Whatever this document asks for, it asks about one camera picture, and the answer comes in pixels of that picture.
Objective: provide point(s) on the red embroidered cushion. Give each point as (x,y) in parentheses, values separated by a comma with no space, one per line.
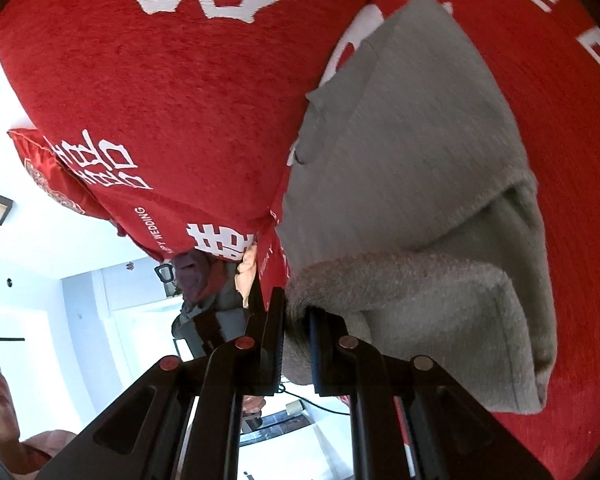
(55,175)

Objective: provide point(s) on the person's pink top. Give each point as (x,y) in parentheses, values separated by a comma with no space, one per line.
(50,445)

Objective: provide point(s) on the grey knit sweater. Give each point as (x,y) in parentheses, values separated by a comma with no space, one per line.
(405,160)

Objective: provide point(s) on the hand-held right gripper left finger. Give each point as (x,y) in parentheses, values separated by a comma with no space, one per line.
(267,355)

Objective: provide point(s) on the peach cloth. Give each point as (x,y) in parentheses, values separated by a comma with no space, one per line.
(247,270)

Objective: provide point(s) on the red printed sofa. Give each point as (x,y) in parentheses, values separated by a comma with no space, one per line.
(155,85)

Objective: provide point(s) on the purple grey cloth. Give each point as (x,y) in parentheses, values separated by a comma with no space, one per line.
(192,275)

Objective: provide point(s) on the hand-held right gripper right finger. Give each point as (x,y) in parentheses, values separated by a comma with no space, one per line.
(325,360)

